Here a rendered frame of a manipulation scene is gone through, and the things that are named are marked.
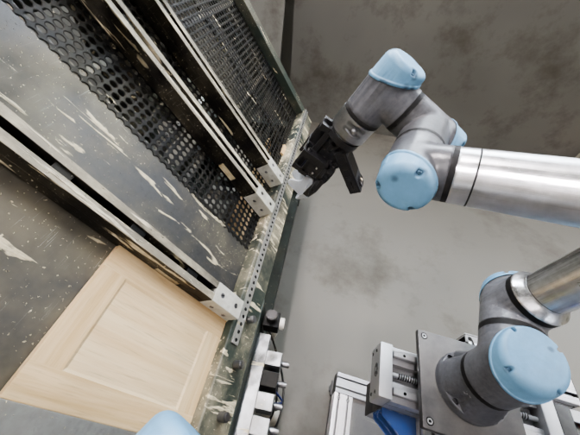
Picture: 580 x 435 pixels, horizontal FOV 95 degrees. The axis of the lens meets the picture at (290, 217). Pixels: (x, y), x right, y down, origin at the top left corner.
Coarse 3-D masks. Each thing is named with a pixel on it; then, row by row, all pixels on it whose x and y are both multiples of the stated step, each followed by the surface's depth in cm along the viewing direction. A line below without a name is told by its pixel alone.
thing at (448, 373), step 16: (464, 352) 63; (448, 368) 62; (448, 384) 61; (464, 384) 57; (448, 400) 60; (464, 400) 58; (480, 400) 55; (464, 416) 58; (480, 416) 56; (496, 416) 55
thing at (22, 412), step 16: (0, 400) 41; (0, 416) 41; (16, 416) 42; (32, 416) 43; (48, 416) 45; (64, 416) 47; (0, 432) 40; (16, 432) 42; (32, 432) 43; (48, 432) 45; (64, 432) 46; (80, 432) 48; (96, 432) 50; (112, 432) 52; (128, 432) 54
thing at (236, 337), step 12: (300, 132) 174; (288, 168) 145; (276, 204) 125; (276, 216) 122; (264, 240) 109; (264, 252) 107; (252, 276) 97; (252, 288) 96; (240, 324) 86; (240, 336) 85
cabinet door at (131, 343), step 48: (96, 288) 57; (144, 288) 66; (48, 336) 49; (96, 336) 56; (144, 336) 64; (192, 336) 75; (48, 384) 48; (96, 384) 53; (144, 384) 61; (192, 384) 71
